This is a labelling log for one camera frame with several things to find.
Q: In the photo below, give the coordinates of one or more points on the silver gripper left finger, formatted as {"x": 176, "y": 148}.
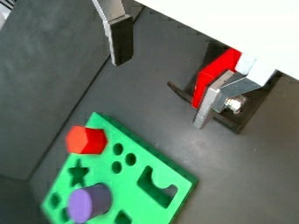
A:
{"x": 118, "y": 29}

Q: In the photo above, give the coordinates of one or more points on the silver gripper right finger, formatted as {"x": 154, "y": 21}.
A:
{"x": 235, "y": 94}

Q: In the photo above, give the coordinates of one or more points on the red double-square block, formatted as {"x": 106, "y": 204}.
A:
{"x": 209, "y": 73}

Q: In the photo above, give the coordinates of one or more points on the green shape-sorter board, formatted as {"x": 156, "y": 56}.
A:
{"x": 148, "y": 184}

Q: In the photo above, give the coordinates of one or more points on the black curved stand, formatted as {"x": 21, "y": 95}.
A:
{"x": 215, "y": 50}

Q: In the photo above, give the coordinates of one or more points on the red hexagonal peg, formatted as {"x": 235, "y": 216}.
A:
{"x": 85, "y": 140}

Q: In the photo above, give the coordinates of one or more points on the purple cylinder peg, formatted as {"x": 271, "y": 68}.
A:
{"x": 88, "y": 202}

